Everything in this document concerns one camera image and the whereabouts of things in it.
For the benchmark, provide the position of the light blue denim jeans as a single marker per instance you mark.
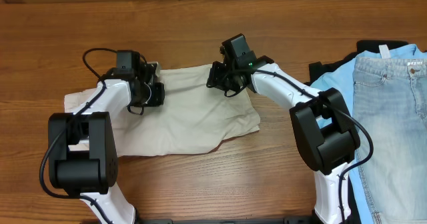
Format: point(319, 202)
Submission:
point(393, 130)

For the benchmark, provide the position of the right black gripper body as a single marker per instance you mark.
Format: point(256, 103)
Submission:
point(216, 76)

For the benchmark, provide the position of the beige shorts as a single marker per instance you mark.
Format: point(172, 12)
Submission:
point(193, 119)

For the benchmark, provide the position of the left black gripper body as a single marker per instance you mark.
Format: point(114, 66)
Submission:
point(157, 94)

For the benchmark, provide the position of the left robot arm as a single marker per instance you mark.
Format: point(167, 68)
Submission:
point(81, 160)

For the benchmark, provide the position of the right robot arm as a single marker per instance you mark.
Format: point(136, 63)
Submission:
point(326, 136)

